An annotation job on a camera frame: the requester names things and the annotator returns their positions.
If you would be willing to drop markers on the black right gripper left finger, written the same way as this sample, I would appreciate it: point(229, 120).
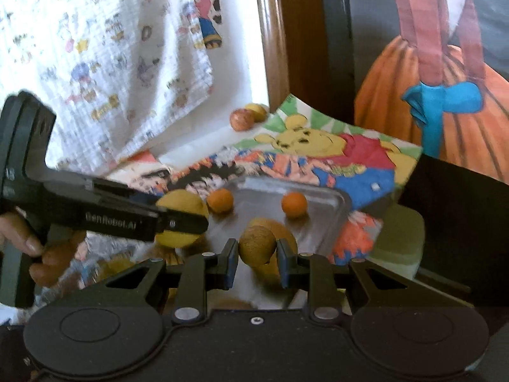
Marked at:
point(200, 274)

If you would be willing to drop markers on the small brown round fruit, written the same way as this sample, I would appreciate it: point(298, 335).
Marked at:
point(256, 245)

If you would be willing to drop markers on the white cartoon print cloth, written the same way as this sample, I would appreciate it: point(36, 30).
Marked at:
point(116, 73)

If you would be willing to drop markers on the girl in orange dress painting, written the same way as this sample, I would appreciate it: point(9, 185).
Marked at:
point(431, 86)

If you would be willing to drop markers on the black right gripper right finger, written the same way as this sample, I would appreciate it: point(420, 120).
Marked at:
point(313, 274)

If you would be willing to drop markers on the red yellow apple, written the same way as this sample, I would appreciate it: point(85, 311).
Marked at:
point(243, 119)

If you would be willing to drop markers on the metal tray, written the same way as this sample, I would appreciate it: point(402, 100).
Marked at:
point(260, 197)

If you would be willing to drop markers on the Winnie the Pooh drawing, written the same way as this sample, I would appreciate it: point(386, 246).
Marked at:
point(301, 144)

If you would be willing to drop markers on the person left hand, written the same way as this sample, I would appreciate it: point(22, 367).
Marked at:
point(55, 258)

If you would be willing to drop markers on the small orange tangerine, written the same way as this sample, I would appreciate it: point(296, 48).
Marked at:
point(294, 205)
point(220, 201)

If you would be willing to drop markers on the yellow lemon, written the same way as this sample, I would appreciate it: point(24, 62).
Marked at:
point(189, 219)

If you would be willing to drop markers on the brown wooden frame post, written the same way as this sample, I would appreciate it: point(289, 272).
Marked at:
point(295, 49)

